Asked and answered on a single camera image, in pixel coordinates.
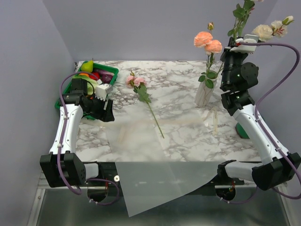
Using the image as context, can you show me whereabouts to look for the red toy pepper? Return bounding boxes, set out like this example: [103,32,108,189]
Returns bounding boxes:
[89,72,100,81]

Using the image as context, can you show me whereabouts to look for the green yellow toy pear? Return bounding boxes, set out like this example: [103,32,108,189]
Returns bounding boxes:
[80,60,94,73]

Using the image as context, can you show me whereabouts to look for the toy lettuce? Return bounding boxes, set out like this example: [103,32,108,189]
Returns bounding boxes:
[72,75,98,95]

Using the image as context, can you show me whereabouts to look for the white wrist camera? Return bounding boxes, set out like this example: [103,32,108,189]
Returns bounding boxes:
[230,34,259,54]
[95,83,113,101]

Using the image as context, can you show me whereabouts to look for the purple toy eggplant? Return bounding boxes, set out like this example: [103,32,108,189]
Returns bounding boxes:
[93,68,114,76]

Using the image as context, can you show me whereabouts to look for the aluminium frame rail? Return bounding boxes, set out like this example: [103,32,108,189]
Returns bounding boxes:
[26,168,87,226]

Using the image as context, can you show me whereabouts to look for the white ribbed ceramic vase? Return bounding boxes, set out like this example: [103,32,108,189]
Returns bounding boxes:
[195,79,217,107]

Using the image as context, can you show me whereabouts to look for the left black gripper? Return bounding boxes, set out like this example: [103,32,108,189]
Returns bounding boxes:
[84,93,115,122]

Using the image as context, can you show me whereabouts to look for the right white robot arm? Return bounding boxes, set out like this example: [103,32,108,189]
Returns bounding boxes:
[216,35,301,191]

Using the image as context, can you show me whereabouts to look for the beige ribbon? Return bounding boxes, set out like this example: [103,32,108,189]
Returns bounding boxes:
[118,107,218,142]

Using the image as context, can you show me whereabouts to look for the purple toy onion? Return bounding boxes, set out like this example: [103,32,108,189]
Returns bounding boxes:
[101,74,113,84]

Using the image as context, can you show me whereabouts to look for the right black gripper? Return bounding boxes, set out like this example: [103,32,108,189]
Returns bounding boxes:
[220,36,247,89]

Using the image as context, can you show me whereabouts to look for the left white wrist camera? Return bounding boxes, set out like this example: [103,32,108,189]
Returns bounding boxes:
[95,83,113,101]

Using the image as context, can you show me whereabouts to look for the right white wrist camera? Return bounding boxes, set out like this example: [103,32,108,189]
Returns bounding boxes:
[230,34,259,54]

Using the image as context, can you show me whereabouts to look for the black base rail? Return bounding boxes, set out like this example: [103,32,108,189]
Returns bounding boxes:
[85,161,246,199]

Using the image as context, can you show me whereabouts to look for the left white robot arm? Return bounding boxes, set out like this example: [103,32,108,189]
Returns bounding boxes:
[40,78,114,188]

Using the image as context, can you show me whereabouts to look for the white wrapping paper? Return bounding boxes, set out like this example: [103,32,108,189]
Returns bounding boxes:
[103,104,222,217]

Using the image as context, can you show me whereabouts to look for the rose stem with green leaves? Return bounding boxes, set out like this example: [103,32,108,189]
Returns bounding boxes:
[227,0,263,39]

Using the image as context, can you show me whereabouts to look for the green cloth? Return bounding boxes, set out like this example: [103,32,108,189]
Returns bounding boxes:
[235,123,249,139]

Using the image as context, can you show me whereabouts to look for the pink flower stems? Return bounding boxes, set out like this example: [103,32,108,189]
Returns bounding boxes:
[125,71,165,138]

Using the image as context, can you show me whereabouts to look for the peach flower stem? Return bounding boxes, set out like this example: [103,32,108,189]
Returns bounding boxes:
[194,22,223,89]

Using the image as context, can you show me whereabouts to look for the white flower with leaves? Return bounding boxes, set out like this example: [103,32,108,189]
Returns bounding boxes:
[252,16,294,42]

